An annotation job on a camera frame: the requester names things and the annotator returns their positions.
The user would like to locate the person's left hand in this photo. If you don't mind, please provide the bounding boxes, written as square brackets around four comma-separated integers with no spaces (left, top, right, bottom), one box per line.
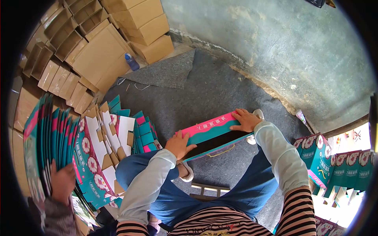
[165,130,198,161]

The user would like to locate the person's right hand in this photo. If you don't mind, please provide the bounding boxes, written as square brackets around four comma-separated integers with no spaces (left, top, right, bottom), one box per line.
[230,108,263,133]

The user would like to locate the teal and pink carton box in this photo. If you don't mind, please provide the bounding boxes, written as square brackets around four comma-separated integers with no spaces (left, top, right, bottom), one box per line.
[175,111,255,163]

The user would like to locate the large grey carpet mat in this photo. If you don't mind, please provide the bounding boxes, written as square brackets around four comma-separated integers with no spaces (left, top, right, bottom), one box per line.
[102,49,311,231]

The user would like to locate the small wooden stool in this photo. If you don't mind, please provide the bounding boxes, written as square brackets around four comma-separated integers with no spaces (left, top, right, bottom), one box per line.
[189,182,231,203]

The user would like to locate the small white tube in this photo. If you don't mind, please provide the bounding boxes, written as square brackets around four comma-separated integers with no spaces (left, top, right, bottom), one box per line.
[295,109,308,124]

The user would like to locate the person's legs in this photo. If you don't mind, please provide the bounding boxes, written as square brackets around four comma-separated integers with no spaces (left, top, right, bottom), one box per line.
[115,109,280,228]

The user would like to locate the person's body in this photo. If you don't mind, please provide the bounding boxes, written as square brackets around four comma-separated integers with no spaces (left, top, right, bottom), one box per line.
[116,185,318,236]

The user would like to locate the pile of flat teal cartons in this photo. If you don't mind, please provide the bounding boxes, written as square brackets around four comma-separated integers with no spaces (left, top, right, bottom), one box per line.
[72,95,163,210]

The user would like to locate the folded teal flower box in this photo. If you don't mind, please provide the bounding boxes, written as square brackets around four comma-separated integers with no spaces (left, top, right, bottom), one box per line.
[293,133,335,190]

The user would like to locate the blue water bottle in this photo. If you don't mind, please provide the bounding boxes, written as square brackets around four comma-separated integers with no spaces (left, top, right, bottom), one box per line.
[124,53,140,71]

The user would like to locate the flat brown cardboard sheets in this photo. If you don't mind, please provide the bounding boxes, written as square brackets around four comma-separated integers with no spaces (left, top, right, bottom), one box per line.
[65,23,135,95]

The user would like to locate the stack of closed brown cartons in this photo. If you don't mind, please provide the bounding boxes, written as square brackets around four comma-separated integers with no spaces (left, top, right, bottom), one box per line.
[100,0,175,65]

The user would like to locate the row of teal flower boxes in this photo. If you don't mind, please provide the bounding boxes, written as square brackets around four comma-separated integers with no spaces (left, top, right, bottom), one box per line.
[323,149,374,199]

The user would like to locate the upright bundle of teal sheets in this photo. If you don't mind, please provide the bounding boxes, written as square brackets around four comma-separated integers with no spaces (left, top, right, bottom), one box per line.
[23,94,82,204]

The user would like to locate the stack of open brown cartons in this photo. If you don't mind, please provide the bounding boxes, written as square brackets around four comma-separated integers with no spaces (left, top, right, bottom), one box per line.
[19,0,110,115]

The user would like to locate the large brown cardboard box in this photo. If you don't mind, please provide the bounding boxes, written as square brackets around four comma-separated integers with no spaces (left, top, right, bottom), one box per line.
[8,75,45,198]

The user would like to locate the white plastic strap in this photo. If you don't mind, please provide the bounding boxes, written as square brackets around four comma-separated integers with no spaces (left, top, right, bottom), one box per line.
[116,77,151,91]

